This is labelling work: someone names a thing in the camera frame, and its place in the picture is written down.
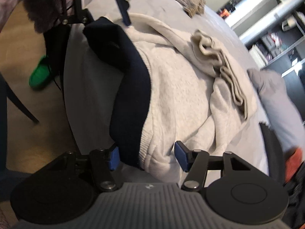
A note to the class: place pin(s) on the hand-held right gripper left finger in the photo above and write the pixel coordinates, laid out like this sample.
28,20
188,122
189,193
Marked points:
114,158

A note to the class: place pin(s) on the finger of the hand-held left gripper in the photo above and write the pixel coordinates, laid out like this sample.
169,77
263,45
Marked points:
77,2
125,14

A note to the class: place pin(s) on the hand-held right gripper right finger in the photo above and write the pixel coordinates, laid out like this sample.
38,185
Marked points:
181,156

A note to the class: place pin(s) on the light grey printed sweatshirt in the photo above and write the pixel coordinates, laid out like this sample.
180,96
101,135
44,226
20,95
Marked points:
178,88

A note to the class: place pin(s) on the person's black trouser leg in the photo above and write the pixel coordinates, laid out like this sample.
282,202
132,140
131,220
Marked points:
57,50

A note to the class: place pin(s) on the purple patterned cloth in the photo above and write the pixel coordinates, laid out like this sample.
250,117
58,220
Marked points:
12,0

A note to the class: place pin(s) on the green slipper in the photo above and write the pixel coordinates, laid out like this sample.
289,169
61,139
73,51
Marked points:
39,76

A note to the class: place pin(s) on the black folded cloth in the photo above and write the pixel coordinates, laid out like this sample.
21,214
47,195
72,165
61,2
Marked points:
274,152

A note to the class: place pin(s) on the red stool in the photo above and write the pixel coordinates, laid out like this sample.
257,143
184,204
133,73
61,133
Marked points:
225,13

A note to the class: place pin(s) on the grey pillow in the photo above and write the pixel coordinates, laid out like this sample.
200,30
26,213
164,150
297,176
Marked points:
278,100

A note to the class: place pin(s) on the dark chair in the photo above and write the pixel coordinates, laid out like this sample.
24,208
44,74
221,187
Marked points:
16,102

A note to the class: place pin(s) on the rust red fleece garment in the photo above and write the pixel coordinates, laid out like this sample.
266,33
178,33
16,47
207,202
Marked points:
295,164

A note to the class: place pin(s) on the white storage box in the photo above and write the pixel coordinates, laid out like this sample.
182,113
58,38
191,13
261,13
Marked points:
258,57

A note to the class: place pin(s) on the white inner door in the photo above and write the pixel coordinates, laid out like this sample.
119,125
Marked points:
262,7

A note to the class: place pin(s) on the black wardrobe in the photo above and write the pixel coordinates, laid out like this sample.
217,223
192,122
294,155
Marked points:
293,66

